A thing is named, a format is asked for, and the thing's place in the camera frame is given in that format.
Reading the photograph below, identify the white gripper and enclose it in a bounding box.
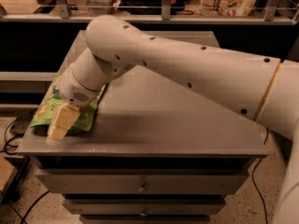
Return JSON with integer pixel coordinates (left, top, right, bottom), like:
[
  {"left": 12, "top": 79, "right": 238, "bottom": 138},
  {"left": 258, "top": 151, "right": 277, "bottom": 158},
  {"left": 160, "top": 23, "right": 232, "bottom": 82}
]
[{"left": 46, "top": 64, "right": 99, "bottom": 146}]

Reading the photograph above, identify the green rice chip bag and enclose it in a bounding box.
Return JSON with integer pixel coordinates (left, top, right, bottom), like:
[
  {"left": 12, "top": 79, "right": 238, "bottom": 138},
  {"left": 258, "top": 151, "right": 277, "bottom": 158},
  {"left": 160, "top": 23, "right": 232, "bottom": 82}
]
[{"left": 30, "top": 77, "right": 107, "bottom": 133}]

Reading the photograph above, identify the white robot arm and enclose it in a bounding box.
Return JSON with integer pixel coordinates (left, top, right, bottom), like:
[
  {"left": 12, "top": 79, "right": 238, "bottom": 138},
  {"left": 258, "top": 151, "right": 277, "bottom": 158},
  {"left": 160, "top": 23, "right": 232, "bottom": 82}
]
[{"left": 48, "top": 15, "right": 299, "bottom": 224}]

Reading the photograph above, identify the black bag background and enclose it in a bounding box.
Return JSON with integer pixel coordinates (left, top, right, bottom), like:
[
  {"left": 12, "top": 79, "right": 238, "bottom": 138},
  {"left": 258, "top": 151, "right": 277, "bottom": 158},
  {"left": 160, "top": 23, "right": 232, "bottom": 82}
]
[{"left": 118, "top": 0, "right": 187, "bottom": 15}]

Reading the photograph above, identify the top drawer with knob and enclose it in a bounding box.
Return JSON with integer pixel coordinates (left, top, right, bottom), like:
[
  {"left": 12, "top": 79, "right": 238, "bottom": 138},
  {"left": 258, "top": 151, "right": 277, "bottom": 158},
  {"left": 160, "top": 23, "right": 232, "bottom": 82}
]
[{"left": 36, "top": 169, "right": 249, "bottom": 195}]

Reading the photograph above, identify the drawer with knob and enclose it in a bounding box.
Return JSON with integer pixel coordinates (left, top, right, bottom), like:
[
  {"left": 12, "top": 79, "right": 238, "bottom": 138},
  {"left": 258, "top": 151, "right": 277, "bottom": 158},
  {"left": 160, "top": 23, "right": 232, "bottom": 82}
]
[
  {"left": 36, "top": 169, "right": 249, "bottom": 195},
  {"left": 63, "top": 199, "right": 225, "bottom": 217}
]

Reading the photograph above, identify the grey drawer cabinet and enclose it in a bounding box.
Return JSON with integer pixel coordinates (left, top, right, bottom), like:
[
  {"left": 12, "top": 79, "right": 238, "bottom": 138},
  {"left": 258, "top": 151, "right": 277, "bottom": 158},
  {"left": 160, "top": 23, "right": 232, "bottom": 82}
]
[{"left": 16, "top": 30, "right": 268, "bottom": 224}]

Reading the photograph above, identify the metal railing shelf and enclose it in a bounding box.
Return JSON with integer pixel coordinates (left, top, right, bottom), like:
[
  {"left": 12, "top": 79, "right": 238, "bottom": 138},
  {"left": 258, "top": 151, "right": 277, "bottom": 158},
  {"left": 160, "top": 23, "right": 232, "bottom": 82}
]
[{"left": 0, "top": 0, "right": 299, "bottom": 25}]

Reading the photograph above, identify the black cables left floor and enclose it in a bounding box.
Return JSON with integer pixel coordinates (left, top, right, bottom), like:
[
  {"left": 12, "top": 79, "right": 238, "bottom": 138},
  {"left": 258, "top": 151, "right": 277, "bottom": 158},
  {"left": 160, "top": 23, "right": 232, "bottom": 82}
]
[{"left": 2, "top": 109, "right": 37, "bottom": 157}]

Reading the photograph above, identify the black cable right floor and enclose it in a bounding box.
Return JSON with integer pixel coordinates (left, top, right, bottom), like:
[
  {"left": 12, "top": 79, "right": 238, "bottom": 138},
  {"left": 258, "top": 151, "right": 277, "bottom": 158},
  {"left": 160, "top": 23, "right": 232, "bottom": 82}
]
[{"left": 250, "top": 128, "right": 270, "bottom": 224}]

